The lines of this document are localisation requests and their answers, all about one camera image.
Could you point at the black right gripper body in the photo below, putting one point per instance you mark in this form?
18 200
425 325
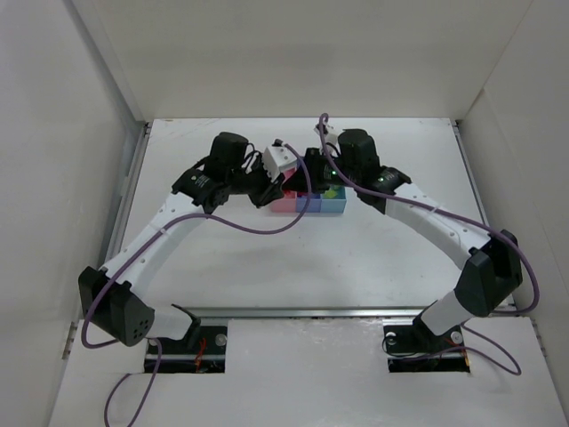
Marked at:
308 176

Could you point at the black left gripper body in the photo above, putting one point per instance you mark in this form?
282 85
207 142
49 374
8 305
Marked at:
265 192

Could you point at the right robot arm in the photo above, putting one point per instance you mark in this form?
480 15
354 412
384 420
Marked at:
489 260

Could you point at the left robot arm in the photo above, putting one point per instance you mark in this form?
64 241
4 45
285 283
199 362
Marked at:
113 296

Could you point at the pink plastic bin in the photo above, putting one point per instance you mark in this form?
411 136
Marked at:
286 204

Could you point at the light blue plastic bin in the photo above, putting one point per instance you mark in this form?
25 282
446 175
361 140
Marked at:
337 205

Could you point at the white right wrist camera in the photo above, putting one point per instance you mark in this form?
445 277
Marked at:
329 134

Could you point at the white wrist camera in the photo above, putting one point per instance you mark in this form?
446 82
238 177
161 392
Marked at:
277 159
329 134

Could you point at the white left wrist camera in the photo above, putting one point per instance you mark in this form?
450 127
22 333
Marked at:
277 159

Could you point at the aluminium right rail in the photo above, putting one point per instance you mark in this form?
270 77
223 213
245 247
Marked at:
480 206

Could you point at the aluminium rail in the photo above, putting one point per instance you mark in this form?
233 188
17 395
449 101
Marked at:
304 312
480 206
128 179

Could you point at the aluminium front rail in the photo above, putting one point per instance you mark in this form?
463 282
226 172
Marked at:
304 312

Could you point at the aluminium left rail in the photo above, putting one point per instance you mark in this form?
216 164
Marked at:
128 179

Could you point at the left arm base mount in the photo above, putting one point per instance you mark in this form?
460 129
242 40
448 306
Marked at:
186 345

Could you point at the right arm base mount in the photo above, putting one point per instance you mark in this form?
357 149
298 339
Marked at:
407 353

